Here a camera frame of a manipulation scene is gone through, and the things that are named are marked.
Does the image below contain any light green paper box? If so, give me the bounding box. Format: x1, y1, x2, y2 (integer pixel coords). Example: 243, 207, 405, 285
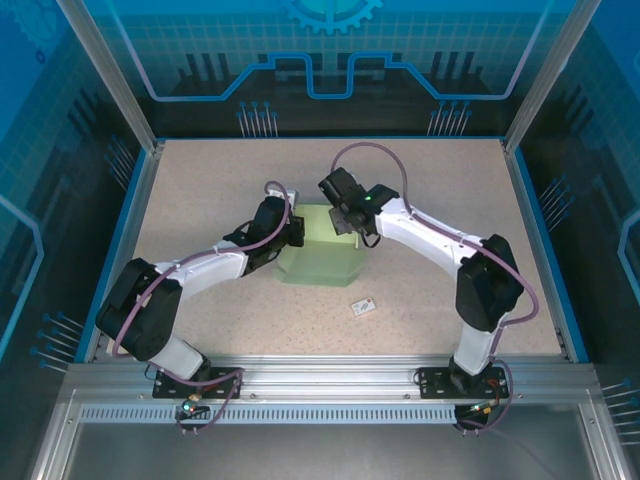
272, 202, 369, 290

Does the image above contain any small white printed card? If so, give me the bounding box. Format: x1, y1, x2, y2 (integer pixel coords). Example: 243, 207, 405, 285
350, 296, 378, 318

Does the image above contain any blue table edge strip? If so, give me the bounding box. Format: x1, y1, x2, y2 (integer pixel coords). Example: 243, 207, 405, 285
74, 147, 151, 364
513, 148, 590, 364

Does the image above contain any aluminium side rail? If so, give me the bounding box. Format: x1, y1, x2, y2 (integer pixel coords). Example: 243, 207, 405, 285
83, 140, 167, 362
501, 138, 572, 362

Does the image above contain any aluminium front rail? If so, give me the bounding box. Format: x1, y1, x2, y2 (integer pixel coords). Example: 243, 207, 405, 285
64, 353, 599, 402

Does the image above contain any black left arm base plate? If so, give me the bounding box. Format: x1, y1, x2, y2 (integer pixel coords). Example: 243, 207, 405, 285
151, 366, 247, 401

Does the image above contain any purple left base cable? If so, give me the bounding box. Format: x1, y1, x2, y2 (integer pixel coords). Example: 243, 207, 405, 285
173, 368, 247, 437

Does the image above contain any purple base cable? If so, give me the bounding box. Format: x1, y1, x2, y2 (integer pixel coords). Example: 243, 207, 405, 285
453, 357, 516, 437
173, 368, 247, 437

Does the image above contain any slotted metal cable duct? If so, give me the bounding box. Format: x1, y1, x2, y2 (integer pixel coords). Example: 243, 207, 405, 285
78, 404, 460, 422

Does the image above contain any aluminium frame post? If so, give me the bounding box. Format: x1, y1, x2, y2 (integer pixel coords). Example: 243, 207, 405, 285
53, 0, 164, 154
503, 0, 604, 154

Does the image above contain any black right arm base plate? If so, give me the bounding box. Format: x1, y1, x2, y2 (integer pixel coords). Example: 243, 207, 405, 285
416, 365, 510, 401

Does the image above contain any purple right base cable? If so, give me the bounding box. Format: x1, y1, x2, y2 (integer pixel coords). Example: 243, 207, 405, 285
453, 357, 516, 437

